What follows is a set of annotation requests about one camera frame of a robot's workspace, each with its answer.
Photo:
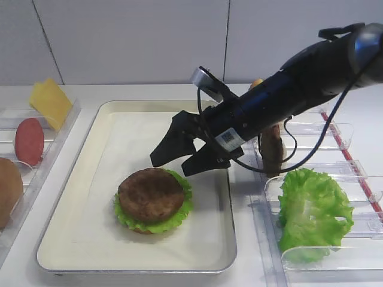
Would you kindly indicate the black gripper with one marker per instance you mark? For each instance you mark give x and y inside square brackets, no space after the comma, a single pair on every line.
[230,123]

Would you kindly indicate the meat patty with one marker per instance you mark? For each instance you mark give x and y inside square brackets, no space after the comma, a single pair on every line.
[271,149]
[151,195]

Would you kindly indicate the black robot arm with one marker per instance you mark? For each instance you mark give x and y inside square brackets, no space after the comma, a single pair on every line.
[345,59]

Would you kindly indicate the lettuce leaf on tray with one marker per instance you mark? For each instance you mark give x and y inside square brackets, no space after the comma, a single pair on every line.
[173,222]

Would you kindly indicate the lettuce leaf in rack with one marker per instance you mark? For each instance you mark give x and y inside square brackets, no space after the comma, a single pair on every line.
[315,214]

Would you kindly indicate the yellow cheese slices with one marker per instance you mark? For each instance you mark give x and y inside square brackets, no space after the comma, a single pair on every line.
[51,102]

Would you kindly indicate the red tomato slice in rack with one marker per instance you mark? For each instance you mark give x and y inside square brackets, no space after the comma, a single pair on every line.
[29,141]

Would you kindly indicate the bottom bun on tray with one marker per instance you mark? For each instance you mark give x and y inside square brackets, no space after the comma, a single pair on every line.
[140,229]

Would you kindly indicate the right bun half in rack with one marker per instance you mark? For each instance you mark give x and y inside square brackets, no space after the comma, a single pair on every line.
[256,83]

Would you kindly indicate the left clear acrylic rack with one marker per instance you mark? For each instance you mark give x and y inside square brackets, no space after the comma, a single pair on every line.
[33,177]

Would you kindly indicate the clear acrylic rack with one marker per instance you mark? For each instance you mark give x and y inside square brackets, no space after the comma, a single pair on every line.
[33,177]
[352,155]

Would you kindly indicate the brown bun top in rack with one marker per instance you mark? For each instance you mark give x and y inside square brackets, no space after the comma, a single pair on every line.
[11,189]

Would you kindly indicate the right clear acrylic rack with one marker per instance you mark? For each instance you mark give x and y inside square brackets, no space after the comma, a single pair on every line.
[352,155]

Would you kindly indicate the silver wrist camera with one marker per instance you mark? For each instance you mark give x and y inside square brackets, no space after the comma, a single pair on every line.
[209,84]

